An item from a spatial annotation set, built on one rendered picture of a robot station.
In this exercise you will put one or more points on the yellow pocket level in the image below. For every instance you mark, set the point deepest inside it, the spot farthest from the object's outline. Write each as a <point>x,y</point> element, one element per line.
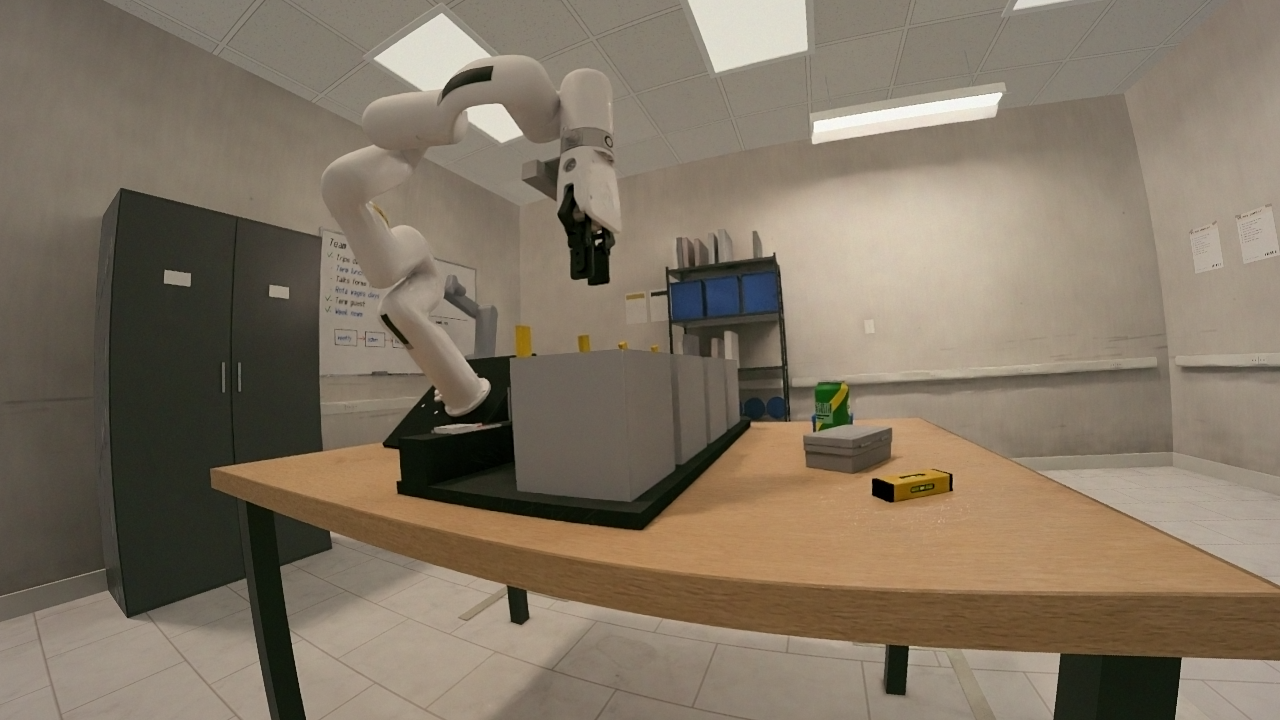
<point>912,485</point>

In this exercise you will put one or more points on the green drink can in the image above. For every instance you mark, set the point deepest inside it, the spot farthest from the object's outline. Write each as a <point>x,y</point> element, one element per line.
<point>832,404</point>

